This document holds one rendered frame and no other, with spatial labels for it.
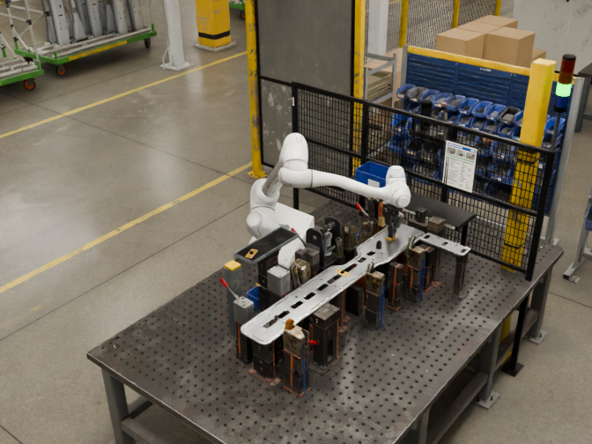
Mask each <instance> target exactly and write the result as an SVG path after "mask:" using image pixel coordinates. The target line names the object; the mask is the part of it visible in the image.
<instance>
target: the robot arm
mask: <svg viewBox="0 0 592 444"><path fill-rule="evenodd" d="M307 159H308V151H307V142H306V139H305V138H304V137H303V136H302V135H301V134H299V133H292V134H290V135H288V136H287V137H286V138H285V141H284V144H283V147H282V150H281V152H280V155H279V162H278V163H277V164H276V166H275V167H274V169H273V170H272V172H271V173H270V175H269V177H268V178H267V179H259V180H257V181H256V182H255V183H254V184H253V186H252V189H251V193H250V213H249V214H248V216H247V219H246V226H247V229H248V231H249V232H250V233H251V234H252V235H253V236H254V237H255V238H256V239H259V238H261V237H263V236H264V235H265V234H267V233H269V232H271V231H273V230H275V229H276V228H278V227H280V226H282V227H284V228H287V229H290V226H289V225H282V224H279V223H277V220H276V215H275V207H276V204H277V201H278V197H279V190H280V188H281V187H282V185H283V184H284V185H285V186H288V187H293V188H302V189H303V188H314V187H321V186H338V187H341V188H344V189H349V190H351V191H354V192H357V193H360V194H362V195H365V196H370V197H374V198H379V199H382V200H384V201H385V202H386V203H387V206H388V207H387V208H384V209H383V212H384V218H385V225H388V237H389V236H390V235H392V236H391V239H394V238H395V237H396V229H398V228H399V227H400V225H401V222H402V218H403V214H402V213H401V212H400V208H404V207H406V206H407V205H408V204H409V203H410V200H411V193H410V190H409V188H408V186H407V185H406V180H405V174H404V170H403V168H402V167H400V166H391V167H390V168H389V169H388V172H387V176H386V187H384V188H374V187H370V186H367V185H366V184H363V183H360V182H358V181H354V180H352V179H349V178H346V177H343V176H341V175H337V174H329V173H324V172H320V171H316V170H312V169H307ZM398 214H399V216H398ZM397 217H399V218H398V220H397ZM392 218H393V226H394V227H393V226H392V225H391V224H392Z"/></svg>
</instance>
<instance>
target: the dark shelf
mask: <svg viewBox="0 0 592 444"><path fill-rule="evenodd" d="M339 188H341V187H339ZM341 189H344V188H341ZM345 190H348V191H351V190H349V189H345ZM351 192H352V193H355V194H358V195H361V196H364V197H367V198H369V197H370V196H365V195H362V194H360V193H357V192H354V191H351ZM410 193H411V200H410V203H409V204H408V205H407V206H406V207H404V208H403V211H405V212H408V213H410V214H412V215H416V209H418V208H419V207H421V208H424V209H427V212H426V219H427V220H428V219H430V218H431V217H433V216H436V217H439V218H444V219H445V227H448V228H451V229H453V230H456V231H458V230H460V229H461V228H462V227H464V226H465V225H467V224H468V223H469V222H470V221H471V220H472V219H474V218H475V217H476V213H474V212H471V211H466V210H464V209H461V208H459V207H456V206H454V205H451V204H448V203H443V202H441V201H438V200H436V199H433V198H431V197H428V196H423V195H420V194H418V193H415V192H412V191H410Z"/></svg>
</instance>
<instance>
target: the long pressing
mask: <svg viewBox="0 0 592 444"><path fill-rule="evenodd" d="M412 234H413V235H415V236H416V239H415V241H414V244H415V243H416V242H417V241H419V238H421V237H422V236H423V235H425V233H424V232H423V231H421V230H418V229H416V228H414V227H411V226H407V225H405V224H403V223H401V225H400V227H399V228H398V229H396V235H398V236H397V237H396V238H394V239H393V240H392V241H389V240H385V239H386V238H387V237H388V236H389V231H388V227H385V228H384V229H382V230H381V231H379V232H378V233H377V234H375V235H374V236H372V237H371V238H369V239H368V240H366V241H364V242H363V243H361V244H360V245H358V246H357V247H356V251H357V254H358V255H357V256H356V257H354V258H353V259H352V260H350V261H349V262H348V263H346V264H344V265H335V266H330V267H328V268H327V269H326V270H324V271H322V272H321V273H319V274H318V275H316V276H315V277H313V278H311V279H310V280H308V281H307V282H306V283H305V284H304V285H302V286H300V287H299V288H297V289H296V290H294V291H293V292H291V293H289V294H288V295H286V296H285V297H284V298H283V299H281V300H279V301H278V302H276V303H275V304H273V305H272V306H270V307H268V308H267V309H265V310H264V311H262V312H261V313H260V314H258V315H257V316H255V317H254V318H252V319H251V320H249V321H248V322H246V323H245V324H243V325H242V326H241V327H240V333H241V334H243V335H244V336H246V337H249V338H250V339H252V340H254V341H256V342H257V343H258V344H270V343H272V342H273V341H274V340H276V339H277V338H279V337H280V336H282V335H283V334H284V329H285V322H286V321H287V319H288V318H292V319H293V320H294V324H295V325H296V324H298V323H299V322H301V321H302V320H304V319H305V318H307V317H308V316H309V315H311V314H312V313H313V312H314V311H316V310H317V309H318V308H320V307H322V306H323V305H324V304H326V303H327V302H328V301H330V300H332V299H333V298H334V297H336V296H337V295H338V294H339V293H341V292H342V291H343V290H345V289H346V288H348V287H349V286H350V285H352V284H354V283H355V282H356V281H358V280H359V279H360V278H362V277H364V276H365V275H366V269H367V265H368V264H369V262H370V261H373V262H374V263H375V265H374V268H375V267H377V266H379V265H382V264H384V263H389V262H390V261H391V260H393V259H394V258H396V257H397V256H398V255H400V254H401V253H402V252H403V251H405V249H406V247H407V244H408V239H409V237H410V236H411V235H412ZM377 241H381V243H382V246H381V249H377V248H376V243H377ZM370 252H375V254H373V255H367V254H368V253H370ZM361 258H366V260H365V261H364V262H362V263H360V262H358V260H359V259H361ZM352 264H356V265H357V266H356V267H355V268H353V269H352V270H350V271H349V272H348V273H350V274H351V275H350V276H348V277H344V276H342V275H341V276H342V277H340V278H339V279H338V280H336V281H335V282H333V283H332V284H329V283H327V282H328V281H329V280H331V279H332V278H333V277H335V276H336V275H340V274H338V273H336V272H335V270H337V269H340V270H345V269H347V268H348V267H350V266H351V265H352ZM321 279H322V280H321ZM324 284H325V285H328V286H327V287H326V288H324V289H323V290H322V291H318V290H316V289H317V288H319V287H320V286H322V285H324ZM311 292H313V293H315V296H314V297H312V298H311V299H309V300H305V299H304V298H305V297H306V296H308V294H310V293H311ZM296 297H297V298H296ZM299 301H300V302H302V303H303V304H302V305H300V306H299V307H297V308H295V309H293V308H291V307H292V306H293V305H294V304H296V303H297V302H299ZM284 311H288V312H290V313H289V314H287V315H286V316H285V317H283V318H281V319H280V318H278V320H277V321H275V320H274V316H275V315H280V314H282V313H283V312H284ZM270 321H275V322H276V323H274V324H273V325H271V326H270V327H268V328H267V329H266V328H264V327H263V326H264V325H265V324H267V323H268V322H270ZM283 322H284V323H283Z"/></svg>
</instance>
